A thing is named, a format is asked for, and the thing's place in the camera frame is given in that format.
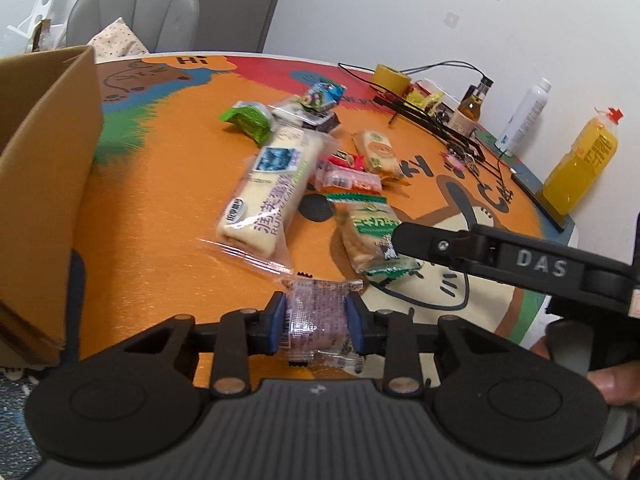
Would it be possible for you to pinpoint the green snack packet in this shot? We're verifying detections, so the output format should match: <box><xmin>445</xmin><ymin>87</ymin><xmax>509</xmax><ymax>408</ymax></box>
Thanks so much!
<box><xmin>220</xmin><ymin>101</ymin><xmax>275</xmax><ymax>146</ymax></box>

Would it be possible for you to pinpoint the grey door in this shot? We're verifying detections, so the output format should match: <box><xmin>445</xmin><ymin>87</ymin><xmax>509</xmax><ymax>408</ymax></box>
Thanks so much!
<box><xmin>150</xmin><ymin>0</ymin><xmax>292</xmax><ymax>54</ymax></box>

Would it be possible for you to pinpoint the clear dark sandwich packet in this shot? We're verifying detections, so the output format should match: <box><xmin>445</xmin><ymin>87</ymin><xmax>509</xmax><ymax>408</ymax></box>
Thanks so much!
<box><xmin>272</xmin><ymin>97</ymin><xmax>342</xmax><ymax>134</ymax></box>

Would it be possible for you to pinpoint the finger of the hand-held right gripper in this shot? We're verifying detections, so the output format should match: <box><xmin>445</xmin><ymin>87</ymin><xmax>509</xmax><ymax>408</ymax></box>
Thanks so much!
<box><xmin>391</xmin><ymin>221</ymin><xmax>483</xmax><ymax>275</ymax></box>

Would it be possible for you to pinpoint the long white bread packet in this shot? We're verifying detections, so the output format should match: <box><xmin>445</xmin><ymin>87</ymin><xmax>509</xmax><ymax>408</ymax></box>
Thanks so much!
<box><xmin>199</xmin><ymin>127</ymin><xmax>326</xmax><ymax>277</ymax></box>

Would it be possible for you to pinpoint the colourful printed table mat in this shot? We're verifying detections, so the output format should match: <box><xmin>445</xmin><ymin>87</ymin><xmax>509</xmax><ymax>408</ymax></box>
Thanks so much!
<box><xmin>65</xmin><ymin>52</ymin><xmax>582</xmax><ymax>392</ymax></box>

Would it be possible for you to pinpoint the orange juice bottle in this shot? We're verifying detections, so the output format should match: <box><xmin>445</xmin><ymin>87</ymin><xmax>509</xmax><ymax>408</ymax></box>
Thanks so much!
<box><xmin>542</xmin><ymin>106</ymin><xmax>626</xmax><ymax>217</ymax></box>

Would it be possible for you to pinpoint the yellow tape roll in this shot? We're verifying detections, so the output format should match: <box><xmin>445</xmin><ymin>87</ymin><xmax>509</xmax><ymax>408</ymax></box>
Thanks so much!
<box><xmin>375</xmin><ymin>64</ymin><xmax>411</xmax><ymax>92</ymax></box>

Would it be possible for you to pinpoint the yellow plastic clip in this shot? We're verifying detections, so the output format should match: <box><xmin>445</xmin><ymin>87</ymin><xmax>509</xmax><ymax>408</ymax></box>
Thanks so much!
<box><xmin>406</xmin><ymin>86</ymin><xmax>445</xmax><ymax>111</ymax></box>

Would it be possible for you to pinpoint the clear red orange snack packet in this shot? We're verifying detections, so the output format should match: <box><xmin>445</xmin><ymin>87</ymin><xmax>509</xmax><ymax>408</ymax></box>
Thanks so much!
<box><xmin>314</xmin><ymin>160</ymin><xmax>384</xmax><ymax>197</ymax></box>

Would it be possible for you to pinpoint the white spray bottle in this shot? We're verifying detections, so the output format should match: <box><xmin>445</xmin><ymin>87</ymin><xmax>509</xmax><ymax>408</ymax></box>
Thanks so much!
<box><xmin>495</xmin><ymin>78</ymin><xmax>553</xmax><ymax>155</ymax></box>

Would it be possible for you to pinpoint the person's right hand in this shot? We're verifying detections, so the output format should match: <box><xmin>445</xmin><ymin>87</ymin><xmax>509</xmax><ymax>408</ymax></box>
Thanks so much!
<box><xmin>586</xmin><ymin>366</ymin><xmax>640</xmax><ymax>407</ymax></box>

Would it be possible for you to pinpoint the clear purple snack packet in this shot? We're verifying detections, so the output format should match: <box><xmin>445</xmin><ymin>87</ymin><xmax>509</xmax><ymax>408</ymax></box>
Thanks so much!
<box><xmin>282</xmin><ymin>271</ymin><xmax>368</xmax><ymax>375</ymax></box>

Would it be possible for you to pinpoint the brown cardboard box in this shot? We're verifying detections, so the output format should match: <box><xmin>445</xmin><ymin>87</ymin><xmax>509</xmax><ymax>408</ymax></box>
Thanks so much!
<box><xmin>0</xmin><ymin>46</ymin><xmax>105</xmax><ymax>367</ymax></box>

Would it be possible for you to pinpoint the grey padded chair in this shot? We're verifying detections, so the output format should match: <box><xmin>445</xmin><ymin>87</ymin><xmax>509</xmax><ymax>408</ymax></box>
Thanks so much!
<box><xmin>66</xmin><ymin>0</ymin><xmax>201</xmax><ymax>57</ymax></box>

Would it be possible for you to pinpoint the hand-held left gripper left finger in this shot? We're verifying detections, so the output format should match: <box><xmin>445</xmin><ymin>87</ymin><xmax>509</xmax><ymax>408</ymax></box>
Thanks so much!
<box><xmin>122</xmin><ymin>292</ymin><xmax>288</xmax><ymax>397</ymax></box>

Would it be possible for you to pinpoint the amber glass bottle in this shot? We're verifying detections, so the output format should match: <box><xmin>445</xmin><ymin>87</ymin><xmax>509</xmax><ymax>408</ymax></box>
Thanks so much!
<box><xmin>448</xmin><ymin>76</ymin><xmax>495</xmax><ymax>137</ymax></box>

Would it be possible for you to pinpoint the black wire rack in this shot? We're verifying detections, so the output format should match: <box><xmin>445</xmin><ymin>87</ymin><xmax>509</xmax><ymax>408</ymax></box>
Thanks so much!
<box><xmin>372</xmin><ymin>91</ymin><xmax>507</xmax><ymax>181</ymax></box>

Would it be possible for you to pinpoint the black phone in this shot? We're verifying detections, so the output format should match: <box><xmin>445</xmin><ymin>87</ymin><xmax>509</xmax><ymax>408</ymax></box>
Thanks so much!
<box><xmin>511</xmin><ymin>172</ymin><xmax>576</xmax><ymax>233</ymax></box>

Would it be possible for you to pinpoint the orange cracker packet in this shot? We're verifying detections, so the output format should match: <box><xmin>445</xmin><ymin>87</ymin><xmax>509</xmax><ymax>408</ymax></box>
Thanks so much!
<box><xmin>352</xmin><ymin>130</ymin><xmax>409</xmax><ymax>184</ymax></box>

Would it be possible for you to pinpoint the bunch of keys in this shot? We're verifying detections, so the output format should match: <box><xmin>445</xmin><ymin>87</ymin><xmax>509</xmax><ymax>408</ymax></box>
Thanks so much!
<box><xmin>440</xmin><ymin>149</ymin><xmax>483</xmax><ymax>174</ymax></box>

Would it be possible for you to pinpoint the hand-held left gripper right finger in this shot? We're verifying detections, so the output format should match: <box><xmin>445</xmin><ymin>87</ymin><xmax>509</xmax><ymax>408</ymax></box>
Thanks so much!
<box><xmin>344</xmin><ymin>292</ymin><xmax>513</xmax><ymax>397</ymax></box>

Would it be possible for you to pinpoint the black cable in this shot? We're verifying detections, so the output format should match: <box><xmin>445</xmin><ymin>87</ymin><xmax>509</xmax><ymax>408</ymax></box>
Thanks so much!
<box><xmin>338</xmin><ymin>60</ymin><xmax>494</xmax><ymax>87</ymax></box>

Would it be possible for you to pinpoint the blue candy packet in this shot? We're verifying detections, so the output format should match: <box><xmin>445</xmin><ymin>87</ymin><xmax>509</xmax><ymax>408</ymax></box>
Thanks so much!
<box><xmin>320</xmin><ymin>81</ymin><xmax>348</xmax><ymax>107</ymax></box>

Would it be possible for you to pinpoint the cream polka-dot cushion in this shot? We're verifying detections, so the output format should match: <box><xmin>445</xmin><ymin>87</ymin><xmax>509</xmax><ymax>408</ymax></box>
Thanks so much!
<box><xmin>89</xmin><ymin>17</ymin><xmax>149</xmax><ymax>63</ymax></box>

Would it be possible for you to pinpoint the green white cracker packet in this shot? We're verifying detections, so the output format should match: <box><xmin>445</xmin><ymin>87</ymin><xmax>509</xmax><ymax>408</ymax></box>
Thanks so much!
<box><xmin>327</xmin><ymin>192</ymin><xmax>425</xmax><ymax>281</ymax></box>

